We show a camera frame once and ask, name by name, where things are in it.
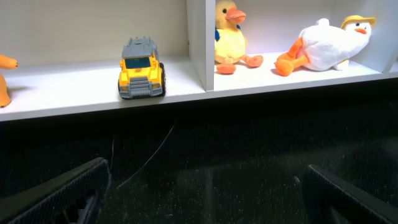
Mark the yellow plush duck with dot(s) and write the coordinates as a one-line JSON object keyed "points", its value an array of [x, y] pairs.
{"points": [[230, 43]]}

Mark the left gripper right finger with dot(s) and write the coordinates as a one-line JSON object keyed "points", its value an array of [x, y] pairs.
{"points": [[342, 202]]}

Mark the white plush goose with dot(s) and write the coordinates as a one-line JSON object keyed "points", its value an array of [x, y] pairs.
{"points": [[326, 46]]}

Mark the grey and yellow toy truck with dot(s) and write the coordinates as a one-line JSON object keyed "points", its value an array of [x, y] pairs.
{"points": [[140, 74]]}

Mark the white shelf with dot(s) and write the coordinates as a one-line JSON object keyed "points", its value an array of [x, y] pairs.
{"points": [[77, 84]]}

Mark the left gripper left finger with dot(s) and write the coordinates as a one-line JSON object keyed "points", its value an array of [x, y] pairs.
{"points": [[62, 193]]}

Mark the yellow rubber duck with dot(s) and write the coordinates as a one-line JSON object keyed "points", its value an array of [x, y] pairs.
{"points": [[3, 90]]}

